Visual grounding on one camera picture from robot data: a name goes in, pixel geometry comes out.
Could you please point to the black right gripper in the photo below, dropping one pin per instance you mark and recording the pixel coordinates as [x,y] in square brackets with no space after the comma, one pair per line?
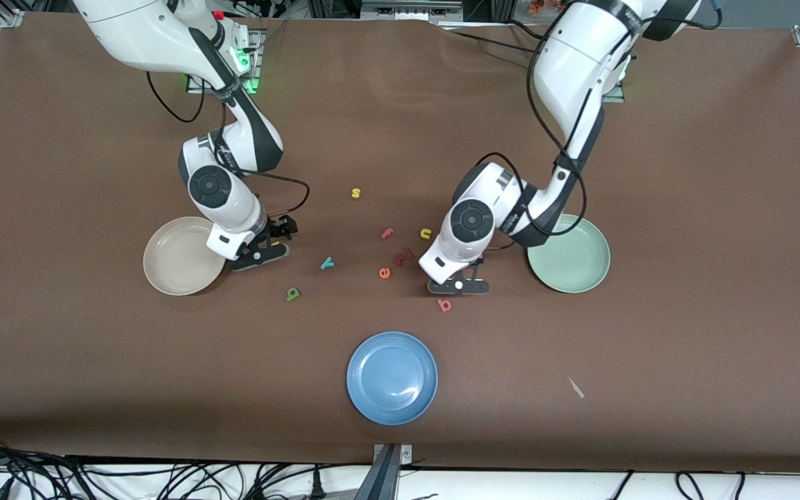
[276,228]

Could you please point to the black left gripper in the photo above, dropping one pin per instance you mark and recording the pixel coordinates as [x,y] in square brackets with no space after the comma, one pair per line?
[480,260]

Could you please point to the red letter b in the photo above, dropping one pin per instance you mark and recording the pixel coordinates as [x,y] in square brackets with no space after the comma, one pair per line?
[444,306]

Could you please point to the teal letter y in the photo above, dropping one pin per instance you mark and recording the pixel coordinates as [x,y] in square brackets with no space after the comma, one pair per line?
[327,263]

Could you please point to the green letter g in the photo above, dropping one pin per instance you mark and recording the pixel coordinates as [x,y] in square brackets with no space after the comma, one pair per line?
[294,297]

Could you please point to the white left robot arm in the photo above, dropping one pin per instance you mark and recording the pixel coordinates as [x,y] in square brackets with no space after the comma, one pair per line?
[580,62]

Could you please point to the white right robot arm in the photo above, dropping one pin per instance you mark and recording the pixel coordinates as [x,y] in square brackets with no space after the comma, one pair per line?
[157,35]

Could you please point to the light green plate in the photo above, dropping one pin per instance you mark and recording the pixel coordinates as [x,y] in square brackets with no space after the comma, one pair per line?
[573,260]

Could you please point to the beige brown plate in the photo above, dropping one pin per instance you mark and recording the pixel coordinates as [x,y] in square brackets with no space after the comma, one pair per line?
[178,260]

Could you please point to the blue plate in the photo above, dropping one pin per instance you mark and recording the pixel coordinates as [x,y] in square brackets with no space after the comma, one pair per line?
[392,378]

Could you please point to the white paper scrap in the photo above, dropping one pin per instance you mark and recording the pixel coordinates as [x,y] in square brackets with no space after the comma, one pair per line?
[576,387]

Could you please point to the brown table cover sheet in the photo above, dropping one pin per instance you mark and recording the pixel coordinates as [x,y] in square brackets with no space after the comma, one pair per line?
[685,333]

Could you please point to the grey power strip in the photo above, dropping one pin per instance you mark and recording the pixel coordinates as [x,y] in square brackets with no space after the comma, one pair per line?
[410,10]

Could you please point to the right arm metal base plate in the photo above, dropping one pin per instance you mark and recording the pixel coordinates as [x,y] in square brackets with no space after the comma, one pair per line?
[195,85]

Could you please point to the small metal edge bracket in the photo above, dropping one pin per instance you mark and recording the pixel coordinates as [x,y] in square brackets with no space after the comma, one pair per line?
[405,455]

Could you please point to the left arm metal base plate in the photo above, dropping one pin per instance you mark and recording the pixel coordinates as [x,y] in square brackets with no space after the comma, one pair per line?
[617,94]

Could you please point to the grey metal frame beam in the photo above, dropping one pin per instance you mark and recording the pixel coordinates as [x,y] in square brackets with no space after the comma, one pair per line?
[379,479]

